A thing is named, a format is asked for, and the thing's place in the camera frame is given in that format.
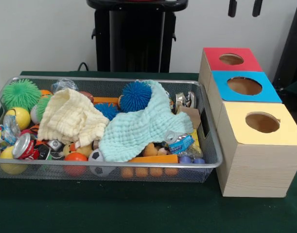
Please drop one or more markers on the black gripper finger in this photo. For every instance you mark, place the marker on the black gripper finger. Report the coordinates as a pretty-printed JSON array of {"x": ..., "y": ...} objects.
[
  {"x": 257, "y": 7},
  {"x": 232, "y": 8}
]

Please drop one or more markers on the crushed bottle with blue label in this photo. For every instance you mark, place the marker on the crushed bottle with blue label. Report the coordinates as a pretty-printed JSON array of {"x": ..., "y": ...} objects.
[{"x": 181, "y": 144}]

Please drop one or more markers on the mint green waffle cloth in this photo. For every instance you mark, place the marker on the mint green waffle cloth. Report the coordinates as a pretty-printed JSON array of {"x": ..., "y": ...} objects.
[{"x": 138, "y": 131}]

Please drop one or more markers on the wooden box with three holes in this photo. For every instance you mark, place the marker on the wooden box with three holes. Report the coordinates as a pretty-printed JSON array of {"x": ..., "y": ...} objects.
[{"x": 255, "y": 170}]

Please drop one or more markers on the black stand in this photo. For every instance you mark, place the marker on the black stand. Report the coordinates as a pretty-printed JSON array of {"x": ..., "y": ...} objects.
[{"x": 294, "y": 48}]

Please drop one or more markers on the blue spiky rubber ball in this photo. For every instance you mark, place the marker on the blue spiky rubber ball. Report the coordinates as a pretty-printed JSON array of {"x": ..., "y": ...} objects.
[{"x": 134, "y": 97}]

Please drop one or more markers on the long orange toy brick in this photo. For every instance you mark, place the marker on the long orange toy brick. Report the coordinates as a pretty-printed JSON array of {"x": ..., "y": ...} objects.
[{"x": 158, "y": 159}]

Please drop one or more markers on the cream waffle cloth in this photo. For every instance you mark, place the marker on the cream waffle cloth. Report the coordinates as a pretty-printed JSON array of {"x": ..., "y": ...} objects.
[{"x": 68, "y": 116}]

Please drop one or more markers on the small soccer ball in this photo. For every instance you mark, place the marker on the small soccer ball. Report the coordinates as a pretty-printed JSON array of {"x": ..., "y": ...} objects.
[{"x": 96, "y": 155}]

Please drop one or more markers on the orange ball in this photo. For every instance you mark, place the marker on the orange ball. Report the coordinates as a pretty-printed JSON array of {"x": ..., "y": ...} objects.
[{"x": 75, "y": 157}]

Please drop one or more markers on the dark green tablecloth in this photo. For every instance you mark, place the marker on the dark green tablecloth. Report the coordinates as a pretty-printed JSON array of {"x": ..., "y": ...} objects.
[{"x": 138, "y": 208}]

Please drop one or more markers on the green spiky rubber ball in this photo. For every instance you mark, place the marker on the green spiky rubber ball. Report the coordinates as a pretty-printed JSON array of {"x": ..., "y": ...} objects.
[{"x": 20, "y": 93}]

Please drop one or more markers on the yellow smiley ball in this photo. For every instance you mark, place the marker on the yellow smiley ball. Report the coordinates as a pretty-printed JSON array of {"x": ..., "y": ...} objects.
[{"x": 20, "y": 117}]

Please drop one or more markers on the crushed red soda can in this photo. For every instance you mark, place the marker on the crushed red soda can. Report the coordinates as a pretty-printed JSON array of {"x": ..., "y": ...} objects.
[{"x": 26, "y": 148}]

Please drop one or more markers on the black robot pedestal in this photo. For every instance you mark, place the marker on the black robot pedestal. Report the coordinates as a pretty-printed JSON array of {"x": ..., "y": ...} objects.
[{"x": 133, "y": 36}]

